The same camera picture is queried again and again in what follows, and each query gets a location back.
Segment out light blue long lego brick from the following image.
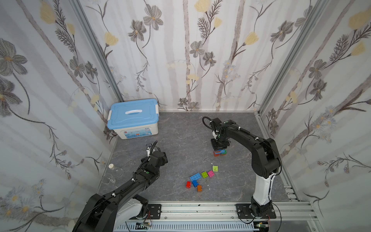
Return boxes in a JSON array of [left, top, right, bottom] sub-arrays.
[[214, 149, 227, 155]]

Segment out light blue long brick studs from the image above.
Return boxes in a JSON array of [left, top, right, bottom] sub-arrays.
[[190, 173, 202, 182]]

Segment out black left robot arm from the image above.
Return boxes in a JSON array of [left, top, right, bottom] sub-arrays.
[[73, 141, 168, 232]]

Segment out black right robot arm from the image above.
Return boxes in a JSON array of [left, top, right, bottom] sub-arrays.
[[202, 117, 282, 219]]

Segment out blue lego brick lower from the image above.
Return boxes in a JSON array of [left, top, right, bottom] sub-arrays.
[[192, 180, 199, 188]]

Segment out clear glass flask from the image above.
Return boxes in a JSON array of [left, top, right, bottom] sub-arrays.
[[101, 163, 123, 185]]

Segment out blue lid storage box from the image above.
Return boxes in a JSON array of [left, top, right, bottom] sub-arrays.
[[107, 99, 159, 140]]

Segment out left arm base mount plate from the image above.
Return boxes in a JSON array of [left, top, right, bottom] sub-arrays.
[[137, 204, 162, 220]]

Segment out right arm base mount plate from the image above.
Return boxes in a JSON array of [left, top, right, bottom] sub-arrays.
[[235, 203, 277, 219]]

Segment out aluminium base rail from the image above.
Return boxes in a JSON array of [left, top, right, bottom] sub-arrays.
[[78, 200, 317, 232]]

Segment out aluminium frame corner post left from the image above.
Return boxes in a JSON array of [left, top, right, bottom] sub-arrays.
[[69, 0, 124, 102]]

